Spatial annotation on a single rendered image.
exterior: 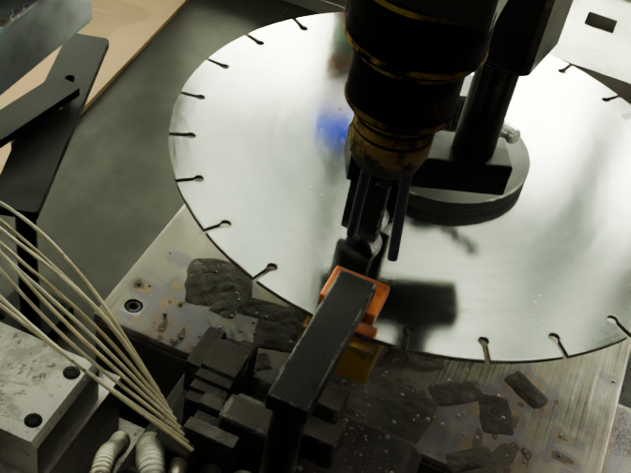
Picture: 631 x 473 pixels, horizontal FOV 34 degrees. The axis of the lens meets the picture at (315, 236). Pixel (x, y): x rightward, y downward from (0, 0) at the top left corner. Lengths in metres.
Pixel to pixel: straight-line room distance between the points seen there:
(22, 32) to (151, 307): 0.20
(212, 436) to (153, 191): 0.41
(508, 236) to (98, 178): 0.42
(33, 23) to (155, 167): 0.38
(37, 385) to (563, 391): 0.32
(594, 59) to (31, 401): 0.54
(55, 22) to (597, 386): 0.39
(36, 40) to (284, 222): 0.16
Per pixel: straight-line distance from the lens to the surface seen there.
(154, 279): 0.68
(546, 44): 0.51
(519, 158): 0.65
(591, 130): 0.72
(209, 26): 1.12
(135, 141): 0.95
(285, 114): 0.66
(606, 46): 0.93
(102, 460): 0.50
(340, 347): 0.48
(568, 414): 0.67
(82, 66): 0.73
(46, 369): 0.58
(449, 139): 0.56
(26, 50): 0.56
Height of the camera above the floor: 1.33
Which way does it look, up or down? 42 degrees down
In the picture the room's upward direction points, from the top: 12 degrees clockwise
